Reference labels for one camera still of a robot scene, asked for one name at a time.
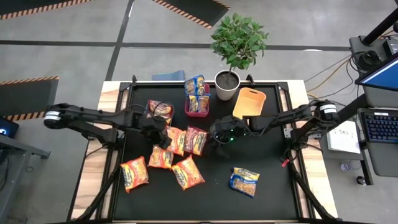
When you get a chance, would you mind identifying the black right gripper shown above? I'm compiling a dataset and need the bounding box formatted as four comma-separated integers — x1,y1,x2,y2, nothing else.
210,116,249,157

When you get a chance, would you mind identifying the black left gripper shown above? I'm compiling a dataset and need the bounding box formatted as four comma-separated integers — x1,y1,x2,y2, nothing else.
131,109,174,151

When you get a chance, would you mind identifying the red ramen noodle pack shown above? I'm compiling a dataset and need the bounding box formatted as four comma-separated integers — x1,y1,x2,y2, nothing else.
164,126,187,156
183,125,208,157
146,99,175,126

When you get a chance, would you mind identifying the orange ramen noodle pack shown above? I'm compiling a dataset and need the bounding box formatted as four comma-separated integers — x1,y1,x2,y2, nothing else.
119,156,150,194
170,154,206,191
147,145,174,170

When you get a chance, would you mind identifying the blue ramen noodle pack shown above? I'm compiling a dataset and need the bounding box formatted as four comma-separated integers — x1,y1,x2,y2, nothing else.
183,75,206,96
229,167,261,198
187,94,211,113

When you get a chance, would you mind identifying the blue-grey plastic bin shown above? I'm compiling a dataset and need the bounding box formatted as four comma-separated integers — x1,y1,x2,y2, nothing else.
142,100,175,128

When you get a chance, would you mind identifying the pink plastic bin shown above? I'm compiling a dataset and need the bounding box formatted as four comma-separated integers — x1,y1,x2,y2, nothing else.
183,83,211,118

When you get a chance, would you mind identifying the white plant pot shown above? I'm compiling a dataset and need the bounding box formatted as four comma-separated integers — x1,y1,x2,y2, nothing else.
214,69,241,101

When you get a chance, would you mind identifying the yellow plastic bin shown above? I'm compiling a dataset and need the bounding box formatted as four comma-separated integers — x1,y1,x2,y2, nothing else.
232,87,267,121

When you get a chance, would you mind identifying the black table mat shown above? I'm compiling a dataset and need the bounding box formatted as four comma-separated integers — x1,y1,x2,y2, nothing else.
112,83,300,222

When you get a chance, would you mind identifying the small green leafy tree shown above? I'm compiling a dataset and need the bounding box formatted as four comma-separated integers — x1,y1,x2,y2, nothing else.
210,12,269,72

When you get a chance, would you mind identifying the white labelled box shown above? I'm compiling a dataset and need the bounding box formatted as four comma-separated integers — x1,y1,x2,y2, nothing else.
326,120,362,156

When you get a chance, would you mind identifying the black hazard-striped floor mat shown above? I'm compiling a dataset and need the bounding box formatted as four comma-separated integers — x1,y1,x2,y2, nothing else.
0,0,94,21
0,75,60,122
151,0,231,30

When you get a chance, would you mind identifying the grey side desk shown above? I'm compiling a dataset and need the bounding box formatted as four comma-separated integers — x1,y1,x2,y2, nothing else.
0,134,51,224

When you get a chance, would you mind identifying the black diagonal support bar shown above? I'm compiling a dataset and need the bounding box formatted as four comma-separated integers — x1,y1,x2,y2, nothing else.
338,93,371,121

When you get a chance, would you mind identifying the black device with blue light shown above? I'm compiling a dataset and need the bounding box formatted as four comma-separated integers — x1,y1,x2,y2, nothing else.
0,116,20,139

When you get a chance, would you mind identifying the black keyboard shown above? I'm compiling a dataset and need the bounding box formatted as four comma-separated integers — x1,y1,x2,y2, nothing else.
359,109,398,144

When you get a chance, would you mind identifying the grey computer desk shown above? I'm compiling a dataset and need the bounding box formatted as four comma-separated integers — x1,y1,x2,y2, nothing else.
356,107,398,179

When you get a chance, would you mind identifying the grey equipment box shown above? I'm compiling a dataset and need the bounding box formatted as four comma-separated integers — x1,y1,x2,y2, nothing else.
348,34,389,68

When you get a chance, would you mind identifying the computer monitor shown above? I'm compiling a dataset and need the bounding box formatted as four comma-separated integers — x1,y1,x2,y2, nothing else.
354,55,398,93

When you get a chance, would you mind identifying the black pole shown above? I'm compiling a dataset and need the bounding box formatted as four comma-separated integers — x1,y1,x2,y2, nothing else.
361,6,398,47

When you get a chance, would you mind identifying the yellow floor cable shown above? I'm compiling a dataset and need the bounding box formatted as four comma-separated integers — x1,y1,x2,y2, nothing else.
306,58,352,94

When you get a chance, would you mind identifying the coiled black cable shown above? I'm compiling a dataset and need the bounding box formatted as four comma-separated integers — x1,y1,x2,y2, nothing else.
354,49,384,74

